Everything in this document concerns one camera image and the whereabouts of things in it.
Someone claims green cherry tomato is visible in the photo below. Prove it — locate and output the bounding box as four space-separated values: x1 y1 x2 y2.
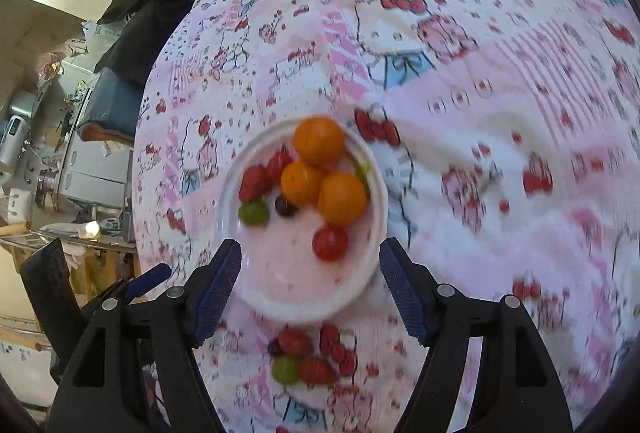
238 199 271 227
272 356 302 386

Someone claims white plastic bag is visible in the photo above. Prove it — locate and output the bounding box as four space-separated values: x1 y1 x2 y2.
82 20 118 54

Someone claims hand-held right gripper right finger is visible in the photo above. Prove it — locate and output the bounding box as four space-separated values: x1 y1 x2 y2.
379 237 573 433

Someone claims blue sofa armrest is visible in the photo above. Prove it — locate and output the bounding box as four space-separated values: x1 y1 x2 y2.
77 68 146 148

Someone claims pink strawberry-shaped plate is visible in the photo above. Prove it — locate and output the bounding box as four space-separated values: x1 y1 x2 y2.
220 115 389 325

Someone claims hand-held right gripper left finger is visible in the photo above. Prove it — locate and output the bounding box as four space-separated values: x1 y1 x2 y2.
45 238 243 433

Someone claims red strawberry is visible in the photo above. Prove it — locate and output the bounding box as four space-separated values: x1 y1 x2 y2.
299 358 341 386
238 165 271 202

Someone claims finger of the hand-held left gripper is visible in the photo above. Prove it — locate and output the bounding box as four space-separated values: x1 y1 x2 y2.
20 238 88 364
125 263 172 300

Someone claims silver water heater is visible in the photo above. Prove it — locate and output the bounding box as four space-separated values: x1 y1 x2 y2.
0 93 38 178

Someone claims orange mandarin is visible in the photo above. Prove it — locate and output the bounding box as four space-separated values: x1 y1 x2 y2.
292 115 347 166
280 161 326 207
318 172 368 226

